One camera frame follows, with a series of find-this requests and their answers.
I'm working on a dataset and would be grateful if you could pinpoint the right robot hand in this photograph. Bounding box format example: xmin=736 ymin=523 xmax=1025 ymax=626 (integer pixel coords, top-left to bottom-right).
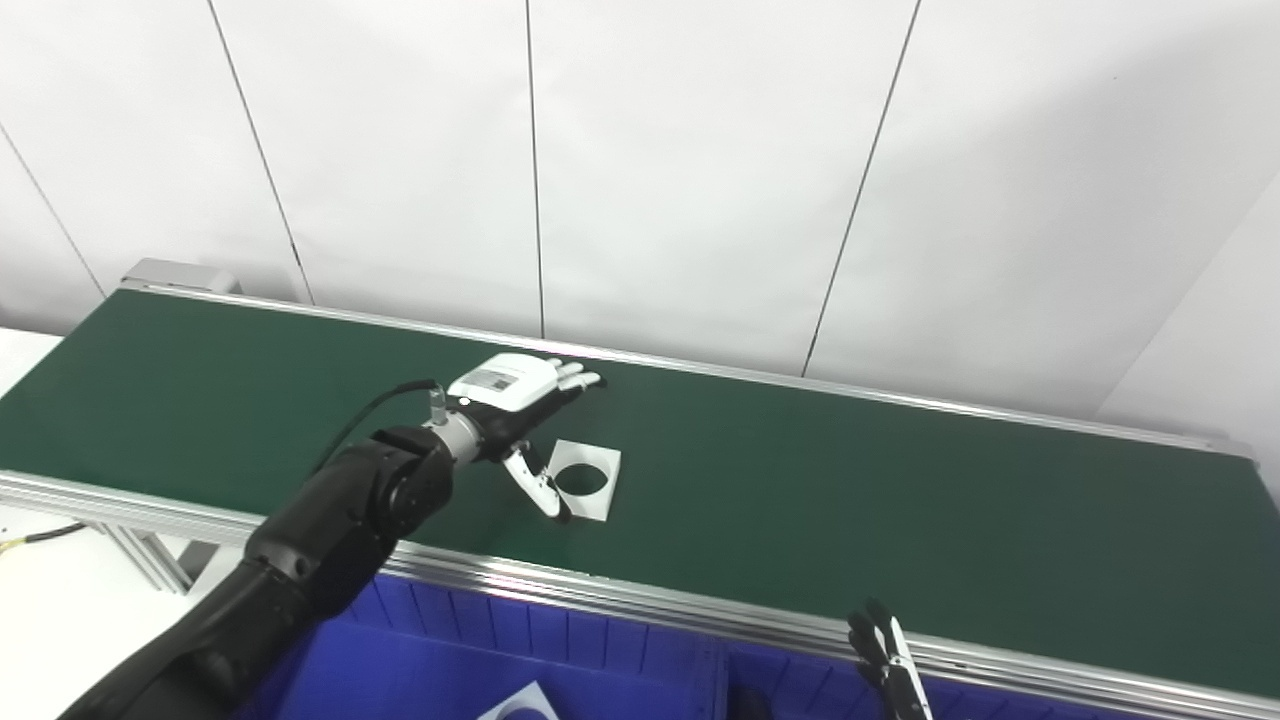
xmin=847 ymin=597 xmax=936 ymax=720

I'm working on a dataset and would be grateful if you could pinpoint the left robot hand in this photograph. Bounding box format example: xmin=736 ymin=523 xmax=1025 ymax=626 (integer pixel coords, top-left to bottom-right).
xmin=445 ymin=352 xmax=608 ymax=524

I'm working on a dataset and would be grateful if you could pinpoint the white square part with hole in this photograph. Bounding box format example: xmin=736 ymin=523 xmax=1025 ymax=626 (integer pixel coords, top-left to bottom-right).
xmin=478 ymin=681 xmax=562 ymax=720
xmin=543 ymin=439 xmax=622 ymax=523

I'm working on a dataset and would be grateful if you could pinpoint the blue bin with black parts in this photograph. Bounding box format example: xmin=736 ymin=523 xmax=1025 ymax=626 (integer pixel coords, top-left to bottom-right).
xmin=715 ymin=640 xmax=1280 ymax=720

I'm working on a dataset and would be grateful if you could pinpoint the green conveyor belt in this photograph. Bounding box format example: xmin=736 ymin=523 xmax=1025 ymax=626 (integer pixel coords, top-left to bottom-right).
xmin=0 ymin=283 xmax=1280 ymax=720
xmin=0 ymin=290 xmax=1280 ymax=698

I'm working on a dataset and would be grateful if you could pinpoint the blue bin with white parts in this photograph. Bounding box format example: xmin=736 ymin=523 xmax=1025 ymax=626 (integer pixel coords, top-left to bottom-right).
xmin=235 ymin=574 xmax=728 ymax=720

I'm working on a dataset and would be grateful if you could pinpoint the grey conveyor motor housing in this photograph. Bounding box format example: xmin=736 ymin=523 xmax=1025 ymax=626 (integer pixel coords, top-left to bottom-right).
xmin=119 ymin=257 xmax=243 ymax=297

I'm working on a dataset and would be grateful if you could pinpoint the aluminium conveyor leg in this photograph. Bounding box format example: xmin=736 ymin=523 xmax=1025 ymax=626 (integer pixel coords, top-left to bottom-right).
xmin=98 ymin=522 xmax=203 ymax=597

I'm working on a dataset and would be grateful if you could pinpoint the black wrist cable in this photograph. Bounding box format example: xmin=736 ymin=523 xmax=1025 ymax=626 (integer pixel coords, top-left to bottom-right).
xmin=310 ymin=377 xmax=448 ymax=477

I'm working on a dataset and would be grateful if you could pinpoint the yellow black cable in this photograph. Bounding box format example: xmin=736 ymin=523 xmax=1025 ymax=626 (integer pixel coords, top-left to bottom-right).
xmin=0 ymin=520 xmax=88 ymax=551

